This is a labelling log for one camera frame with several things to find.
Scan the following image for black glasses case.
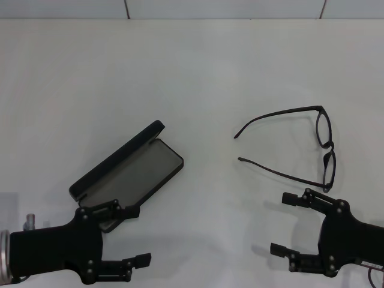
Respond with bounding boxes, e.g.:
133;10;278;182
68;119;184;234

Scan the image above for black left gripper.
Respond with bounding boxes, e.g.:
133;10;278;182
10;199;152;285

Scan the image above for black glasses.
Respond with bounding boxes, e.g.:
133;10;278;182
233;105;337;193

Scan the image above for left arm cable with plug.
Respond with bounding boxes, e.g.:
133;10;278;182
23;212;37;232

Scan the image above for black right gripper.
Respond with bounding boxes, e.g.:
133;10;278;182
269;188;384;277

